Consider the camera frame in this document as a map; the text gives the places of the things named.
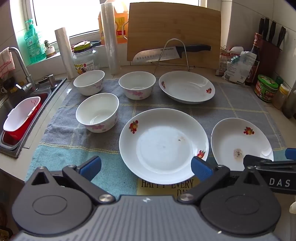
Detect window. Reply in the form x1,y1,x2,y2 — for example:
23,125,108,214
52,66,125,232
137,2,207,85
31,0,208,39

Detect red plastic basin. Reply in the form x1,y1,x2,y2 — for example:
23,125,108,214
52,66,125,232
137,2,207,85
2,97,43,145

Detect glass jar yellow lid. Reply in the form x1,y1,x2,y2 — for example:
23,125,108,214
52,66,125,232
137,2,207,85
73,43,100,75

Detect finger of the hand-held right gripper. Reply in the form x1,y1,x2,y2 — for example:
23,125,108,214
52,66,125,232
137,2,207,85
243,155,274,171
285,148,296,161

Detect dark soy sauce bottle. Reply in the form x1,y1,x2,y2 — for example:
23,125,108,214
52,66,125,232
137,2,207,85
245,32,263,85

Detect dark brown knife block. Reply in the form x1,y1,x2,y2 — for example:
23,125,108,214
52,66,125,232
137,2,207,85
257,38,282,79

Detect red white printed bag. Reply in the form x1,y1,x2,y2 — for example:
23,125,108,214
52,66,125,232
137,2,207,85
216,46,244,76

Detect white bowl pink flowers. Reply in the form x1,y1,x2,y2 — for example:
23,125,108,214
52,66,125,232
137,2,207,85
73,70,105,96
75,93,119,133
119,72,156,100

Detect steel sink soap dispenser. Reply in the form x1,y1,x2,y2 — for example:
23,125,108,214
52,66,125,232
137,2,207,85
38,74,58,88

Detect green dish soap bottle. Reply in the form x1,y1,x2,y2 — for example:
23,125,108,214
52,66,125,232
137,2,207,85
24,19,47,65

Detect grey checked dish towel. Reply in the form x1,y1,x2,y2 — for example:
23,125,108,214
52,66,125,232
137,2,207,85
25,77,287,197

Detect small potted plant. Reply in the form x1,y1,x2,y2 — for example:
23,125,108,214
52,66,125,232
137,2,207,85
44,40,57,57

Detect large plastic wrap roll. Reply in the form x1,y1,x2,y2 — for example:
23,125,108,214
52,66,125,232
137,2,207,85
101,0,121,75

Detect red and white basin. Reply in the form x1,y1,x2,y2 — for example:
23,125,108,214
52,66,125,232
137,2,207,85
3,97,41,131

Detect small plastic wrap roll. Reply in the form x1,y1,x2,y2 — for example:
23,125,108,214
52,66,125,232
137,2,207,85
55,27,78,80

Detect white green printed bag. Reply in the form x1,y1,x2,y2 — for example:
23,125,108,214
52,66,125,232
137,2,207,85
221,51,258,84

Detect white plate fruit print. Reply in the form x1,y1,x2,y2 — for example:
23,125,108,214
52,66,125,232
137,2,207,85
119,108,210,183
159,71,216,104
211,118,274,172

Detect orange cooking wine bottle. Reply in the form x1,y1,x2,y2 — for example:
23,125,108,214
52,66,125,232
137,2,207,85
98,2,129,44

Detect metal wire board rack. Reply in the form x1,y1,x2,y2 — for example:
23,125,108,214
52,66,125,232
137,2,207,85
154,39,196,75

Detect stainless steel sink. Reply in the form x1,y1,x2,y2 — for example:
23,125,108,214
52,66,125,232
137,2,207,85
0,77,67,159

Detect red white checked cloth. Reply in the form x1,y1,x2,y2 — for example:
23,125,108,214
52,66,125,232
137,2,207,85
0,47,15,79

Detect small jar yellow lid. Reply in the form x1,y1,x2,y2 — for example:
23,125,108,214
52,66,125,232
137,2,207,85
272,84,289,110

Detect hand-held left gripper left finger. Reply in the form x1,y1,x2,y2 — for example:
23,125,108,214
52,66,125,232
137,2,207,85
25,156,115,206

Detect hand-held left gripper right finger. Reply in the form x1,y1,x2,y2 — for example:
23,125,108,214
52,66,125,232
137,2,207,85
178,156,266,206

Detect black handled kitchen knife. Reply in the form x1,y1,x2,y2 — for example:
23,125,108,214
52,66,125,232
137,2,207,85
132,44,212,62

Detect bamboo cutting board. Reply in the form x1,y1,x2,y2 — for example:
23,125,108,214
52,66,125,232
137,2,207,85
127,2,222,70

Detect steel sink faucet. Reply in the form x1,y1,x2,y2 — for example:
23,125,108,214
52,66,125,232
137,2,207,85
9,47,36,92

